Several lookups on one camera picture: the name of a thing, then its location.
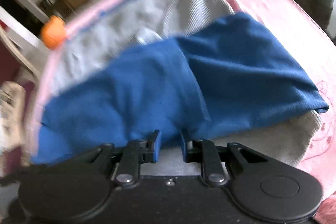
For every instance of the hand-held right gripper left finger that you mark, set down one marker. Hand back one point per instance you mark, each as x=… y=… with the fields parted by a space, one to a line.
x=156 y=145

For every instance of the pink printed blanket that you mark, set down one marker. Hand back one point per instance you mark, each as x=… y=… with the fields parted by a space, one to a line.
x=275 y=3

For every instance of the beige jacket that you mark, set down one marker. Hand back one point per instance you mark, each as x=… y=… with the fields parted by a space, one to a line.
x=10 y=108

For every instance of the large orange citrus fruit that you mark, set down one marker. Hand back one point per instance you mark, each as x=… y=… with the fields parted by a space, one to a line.
x=53 y=32

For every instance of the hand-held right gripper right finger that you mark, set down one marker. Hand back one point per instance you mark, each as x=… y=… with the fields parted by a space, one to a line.
x=185 y=146

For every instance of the maroon chair gold frame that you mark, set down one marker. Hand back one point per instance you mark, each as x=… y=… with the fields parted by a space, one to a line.
x=8 y=61

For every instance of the grey knit garment blue lining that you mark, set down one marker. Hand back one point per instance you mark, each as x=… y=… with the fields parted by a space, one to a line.
x=157 y=82

